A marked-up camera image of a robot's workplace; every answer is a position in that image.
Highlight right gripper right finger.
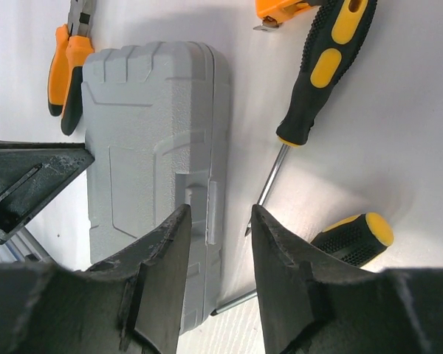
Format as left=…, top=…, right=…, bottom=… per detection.
left=252, top=205, right=367, bottom=353

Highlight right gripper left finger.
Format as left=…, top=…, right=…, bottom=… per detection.
left=85, top=204, right=192, bottom=353

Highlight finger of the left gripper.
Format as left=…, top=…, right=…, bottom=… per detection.
left=0, top=141, right=95, bottom=245

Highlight black yellow screwdriver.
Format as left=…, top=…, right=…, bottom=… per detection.
left=243, top=0, right=378, bottom=237
left=210, top=212, right=395, bottom=317

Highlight grey plastic tool case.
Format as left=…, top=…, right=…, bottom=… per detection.
left=82, top=41, right=231, bottom=332

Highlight orange black pliers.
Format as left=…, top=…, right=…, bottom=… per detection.
left=47, top=0, right=95, bottom=136

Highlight orange tape measure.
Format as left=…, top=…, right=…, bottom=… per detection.
left=254, top=0, right=315, bottom=32

